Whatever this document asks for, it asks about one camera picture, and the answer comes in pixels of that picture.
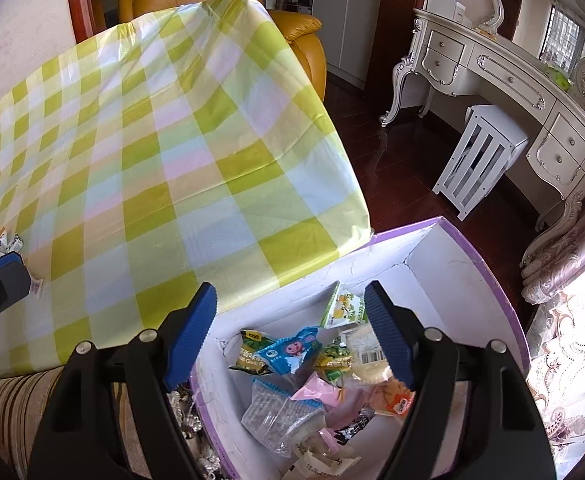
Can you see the blue cartoon snack packet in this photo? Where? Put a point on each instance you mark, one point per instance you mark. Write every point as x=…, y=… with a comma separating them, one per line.
x=287, y=350

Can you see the white wardrobe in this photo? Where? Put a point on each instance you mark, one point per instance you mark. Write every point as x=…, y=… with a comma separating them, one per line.
x=352, y=20

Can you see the green candy packet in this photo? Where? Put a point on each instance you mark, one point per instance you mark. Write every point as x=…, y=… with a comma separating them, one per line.
x=335, y=360

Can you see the white slatted stool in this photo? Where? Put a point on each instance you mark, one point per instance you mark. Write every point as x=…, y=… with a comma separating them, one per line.
x=492, y=125

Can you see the clear blue-top snack packet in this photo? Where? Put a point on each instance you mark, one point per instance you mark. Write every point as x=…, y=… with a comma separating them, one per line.
x=277, y=415

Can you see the floral embroidered cloth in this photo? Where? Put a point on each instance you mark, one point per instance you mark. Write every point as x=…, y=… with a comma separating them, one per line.
x=572, y=360

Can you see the green white snack packet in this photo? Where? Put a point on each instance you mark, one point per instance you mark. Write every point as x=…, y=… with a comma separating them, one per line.
x=345, y=307

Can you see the green tissue pack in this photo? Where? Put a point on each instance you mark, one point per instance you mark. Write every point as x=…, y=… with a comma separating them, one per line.
x=557, y=76

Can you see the dark green yellow packet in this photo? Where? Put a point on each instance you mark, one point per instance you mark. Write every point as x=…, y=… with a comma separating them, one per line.
x=250, y=355

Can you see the red wooden door frame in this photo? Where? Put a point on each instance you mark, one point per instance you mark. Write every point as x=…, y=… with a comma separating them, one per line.
x=85, y=0

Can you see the orange bread packet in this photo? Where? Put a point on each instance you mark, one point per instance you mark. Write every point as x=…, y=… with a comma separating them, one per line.
x=392, y=400

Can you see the plain pink snack packet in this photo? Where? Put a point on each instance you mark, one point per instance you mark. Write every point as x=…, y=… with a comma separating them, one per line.
x=315, y=390

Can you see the beige tassel trim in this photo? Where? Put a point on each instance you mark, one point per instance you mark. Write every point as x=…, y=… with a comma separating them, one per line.
x=192, y=422

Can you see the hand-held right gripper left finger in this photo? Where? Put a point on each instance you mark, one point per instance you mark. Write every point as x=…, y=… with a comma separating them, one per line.
x=192, y=330

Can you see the white ornate dressing table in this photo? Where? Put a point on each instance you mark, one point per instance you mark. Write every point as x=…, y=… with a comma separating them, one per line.
x=512, y=80

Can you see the green checked tablecloth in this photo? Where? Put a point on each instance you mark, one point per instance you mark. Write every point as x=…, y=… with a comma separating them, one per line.
x=172, y=160

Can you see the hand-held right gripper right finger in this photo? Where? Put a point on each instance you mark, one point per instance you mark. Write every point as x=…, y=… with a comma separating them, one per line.
x=390, y=335

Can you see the small clear wrapper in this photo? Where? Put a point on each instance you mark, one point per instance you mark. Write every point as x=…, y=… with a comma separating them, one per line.
x=37, y=287

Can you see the white bun packet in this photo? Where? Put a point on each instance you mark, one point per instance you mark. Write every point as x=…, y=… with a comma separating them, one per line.
x=367, y=355

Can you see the purple white cardboard box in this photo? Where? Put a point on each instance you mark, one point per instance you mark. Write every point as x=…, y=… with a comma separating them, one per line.
x=452, y=280

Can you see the pink ornate bed frame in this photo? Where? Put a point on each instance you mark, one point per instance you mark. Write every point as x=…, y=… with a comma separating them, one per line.
x=572, y=250

